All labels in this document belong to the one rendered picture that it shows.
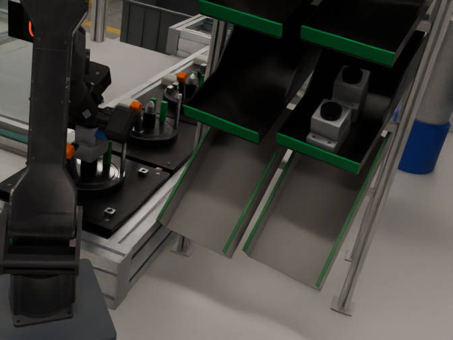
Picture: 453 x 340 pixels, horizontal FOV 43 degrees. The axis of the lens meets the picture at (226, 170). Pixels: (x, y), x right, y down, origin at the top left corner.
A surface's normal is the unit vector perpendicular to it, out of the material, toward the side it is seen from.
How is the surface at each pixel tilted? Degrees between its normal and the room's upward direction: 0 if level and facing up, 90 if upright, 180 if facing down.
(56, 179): 57
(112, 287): 90
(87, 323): 0
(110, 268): 90
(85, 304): 0
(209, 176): 45
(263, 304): 0
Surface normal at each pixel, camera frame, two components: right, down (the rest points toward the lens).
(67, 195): 0.24, -0.06
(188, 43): -0.33, 0.39
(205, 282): 0.17, -0.87
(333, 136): -0.51, 0.67
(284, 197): -0.22, -0.37
